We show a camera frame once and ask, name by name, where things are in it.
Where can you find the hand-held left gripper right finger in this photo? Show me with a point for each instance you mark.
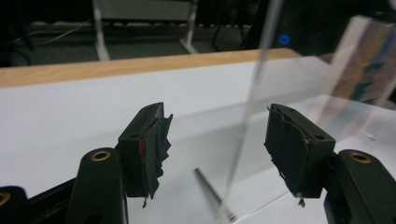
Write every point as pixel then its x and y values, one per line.
pixel 295 155

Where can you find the clear acrylic box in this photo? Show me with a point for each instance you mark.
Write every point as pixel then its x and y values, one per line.
pixel 258 74

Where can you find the white metal stand leg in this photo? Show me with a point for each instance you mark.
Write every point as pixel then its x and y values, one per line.
pixel 189 31
pixel 100 34

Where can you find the blue indicator light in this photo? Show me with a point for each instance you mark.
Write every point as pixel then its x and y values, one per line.
pixel 284 39

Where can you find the thin metal rod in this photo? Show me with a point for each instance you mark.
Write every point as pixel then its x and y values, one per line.
pixel 209 188

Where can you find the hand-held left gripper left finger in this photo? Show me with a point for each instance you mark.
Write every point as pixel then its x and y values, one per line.
pixel 137 161

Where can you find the white box with colourful print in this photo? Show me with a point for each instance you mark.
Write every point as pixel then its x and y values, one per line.
pixel 364 62

